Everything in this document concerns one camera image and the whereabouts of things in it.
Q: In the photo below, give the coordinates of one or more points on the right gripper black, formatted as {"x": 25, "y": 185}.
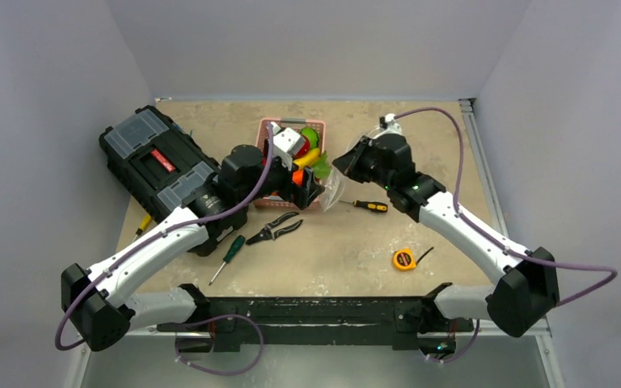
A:
{"x": 361, "y": 160}

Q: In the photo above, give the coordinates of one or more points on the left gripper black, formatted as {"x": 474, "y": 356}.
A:
{"x": 302, "y": 195}

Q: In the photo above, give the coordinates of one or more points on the green toy leaf vegetable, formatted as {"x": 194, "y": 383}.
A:
{"x": 321, "y": 167}

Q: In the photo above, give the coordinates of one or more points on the clear zip top bag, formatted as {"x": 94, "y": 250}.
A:
{"x": 335, "y": 183}

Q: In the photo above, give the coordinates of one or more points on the red toy apple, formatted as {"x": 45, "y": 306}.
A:
{"x": 304, "y": 148}

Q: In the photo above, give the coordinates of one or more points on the green toy watermelon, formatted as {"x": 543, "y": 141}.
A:
{"x": 311, "y": 135}

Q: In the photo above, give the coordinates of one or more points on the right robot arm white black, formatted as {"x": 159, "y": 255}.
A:
{"x": 524, "y": 284}

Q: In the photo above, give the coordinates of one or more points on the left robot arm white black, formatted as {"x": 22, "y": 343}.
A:
{"x": 101, "y": 301}

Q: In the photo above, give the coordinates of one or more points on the orange toy carrot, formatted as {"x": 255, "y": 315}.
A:
{"x": 299, "y": 177}

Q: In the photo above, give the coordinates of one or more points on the yellow toy banana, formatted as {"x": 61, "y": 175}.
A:
{"x": 307, "y": 159}

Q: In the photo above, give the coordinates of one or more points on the black yellow screwdriver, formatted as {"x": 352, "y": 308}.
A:
{"x": 372, "y": 206}

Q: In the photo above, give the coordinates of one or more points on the pink plastic basket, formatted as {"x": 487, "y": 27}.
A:
{"x": 297, "y": 124}

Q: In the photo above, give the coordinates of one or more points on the black pliers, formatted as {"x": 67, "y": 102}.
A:
{"x": 275, "y": 229}

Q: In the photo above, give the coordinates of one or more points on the orange tape measure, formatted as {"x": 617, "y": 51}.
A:
{"x": 404, "y": 260}

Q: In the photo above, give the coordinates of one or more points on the black tool box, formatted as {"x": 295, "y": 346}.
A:
{"x": 162, "y": 167}

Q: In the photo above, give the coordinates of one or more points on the small yellow screwdriver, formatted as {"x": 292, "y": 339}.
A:
{"x": 146, "y": 220}

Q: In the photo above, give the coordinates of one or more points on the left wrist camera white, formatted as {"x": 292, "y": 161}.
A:
{"x": 287, "y": 142}

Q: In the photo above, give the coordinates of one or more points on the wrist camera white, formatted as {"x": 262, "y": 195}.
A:
{"x": 388, "y": 124}
{"x": 287, "y": 142}

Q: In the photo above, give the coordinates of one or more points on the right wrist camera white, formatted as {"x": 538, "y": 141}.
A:
{"x": 388, "y": 124}

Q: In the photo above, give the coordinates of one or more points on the green handled screwdriver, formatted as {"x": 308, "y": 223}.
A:
{"x": 233, "y": 250}

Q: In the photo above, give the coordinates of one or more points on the aluminium frame rail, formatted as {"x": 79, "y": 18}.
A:
{"x": 481, "y": 162}

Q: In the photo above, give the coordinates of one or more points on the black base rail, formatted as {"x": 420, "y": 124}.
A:
{"x": 400, "y": 323}

